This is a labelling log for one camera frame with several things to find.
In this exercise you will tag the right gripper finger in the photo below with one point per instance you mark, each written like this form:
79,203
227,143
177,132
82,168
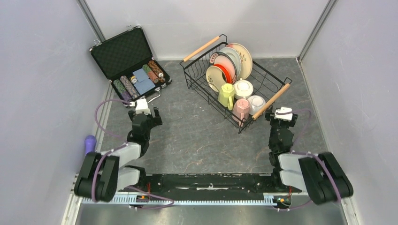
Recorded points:
293,120
269,114

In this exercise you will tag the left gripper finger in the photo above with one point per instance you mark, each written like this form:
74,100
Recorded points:
131,115
157,120

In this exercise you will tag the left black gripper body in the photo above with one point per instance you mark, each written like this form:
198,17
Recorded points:
150,120

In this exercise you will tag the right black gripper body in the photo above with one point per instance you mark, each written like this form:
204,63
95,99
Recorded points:
276,125

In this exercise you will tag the pink mug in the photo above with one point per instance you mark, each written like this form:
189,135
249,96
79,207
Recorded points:
241,111

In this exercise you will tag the white cup with handle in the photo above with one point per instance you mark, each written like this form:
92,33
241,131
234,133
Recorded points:
243,89

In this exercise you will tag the yellow green mug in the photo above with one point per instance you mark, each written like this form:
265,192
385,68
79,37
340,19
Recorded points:
226,95

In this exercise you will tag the pink and cream plate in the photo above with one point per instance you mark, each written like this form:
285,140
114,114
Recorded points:
246,60

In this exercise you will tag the black wire dish rack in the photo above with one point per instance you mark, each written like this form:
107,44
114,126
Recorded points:
196,64

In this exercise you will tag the cream plate with black spot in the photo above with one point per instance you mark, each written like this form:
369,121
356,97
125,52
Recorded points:
215,78

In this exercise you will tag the white scalloped plate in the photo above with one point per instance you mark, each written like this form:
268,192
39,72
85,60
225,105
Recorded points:
234,55

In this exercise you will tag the orange plate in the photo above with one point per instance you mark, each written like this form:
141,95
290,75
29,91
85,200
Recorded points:
226,75

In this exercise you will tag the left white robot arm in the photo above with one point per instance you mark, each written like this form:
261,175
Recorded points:
103,174

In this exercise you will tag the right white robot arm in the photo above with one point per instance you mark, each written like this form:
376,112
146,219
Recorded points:
320,175

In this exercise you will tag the blue card deck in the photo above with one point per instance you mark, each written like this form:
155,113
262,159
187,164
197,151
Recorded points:
143,83

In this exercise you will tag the purple flashlight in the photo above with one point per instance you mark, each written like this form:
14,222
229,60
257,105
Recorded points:
90,144

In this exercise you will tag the black poker chip case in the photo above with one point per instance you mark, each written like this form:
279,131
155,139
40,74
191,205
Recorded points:
121,55

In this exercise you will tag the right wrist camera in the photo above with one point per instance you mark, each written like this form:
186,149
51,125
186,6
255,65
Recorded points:
284,113

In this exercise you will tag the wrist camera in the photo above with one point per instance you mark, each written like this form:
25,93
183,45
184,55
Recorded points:
284,113
141,106

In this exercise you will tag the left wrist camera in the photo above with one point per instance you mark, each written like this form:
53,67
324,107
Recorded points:
141,106

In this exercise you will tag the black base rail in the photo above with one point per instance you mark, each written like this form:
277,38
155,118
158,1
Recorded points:
211,187

